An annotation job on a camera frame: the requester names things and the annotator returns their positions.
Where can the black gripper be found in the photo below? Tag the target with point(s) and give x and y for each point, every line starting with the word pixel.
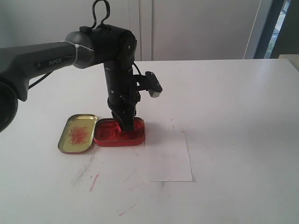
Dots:
pixel 122 96

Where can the red stamp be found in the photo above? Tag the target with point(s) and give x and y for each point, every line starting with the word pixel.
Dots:
pixel 124 135

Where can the red ink tin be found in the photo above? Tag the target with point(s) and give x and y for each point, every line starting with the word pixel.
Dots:
pixel 104 133

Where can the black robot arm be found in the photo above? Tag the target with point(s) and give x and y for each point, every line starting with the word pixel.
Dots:
pixel 111 46

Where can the gold tin lid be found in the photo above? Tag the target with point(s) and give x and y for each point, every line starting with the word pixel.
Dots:
pixel 77 135

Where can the white paper sheet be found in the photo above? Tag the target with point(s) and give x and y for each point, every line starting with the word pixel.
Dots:
pixel 165 157

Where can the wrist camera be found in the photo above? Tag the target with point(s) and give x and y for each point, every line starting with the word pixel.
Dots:
pixel 149 83

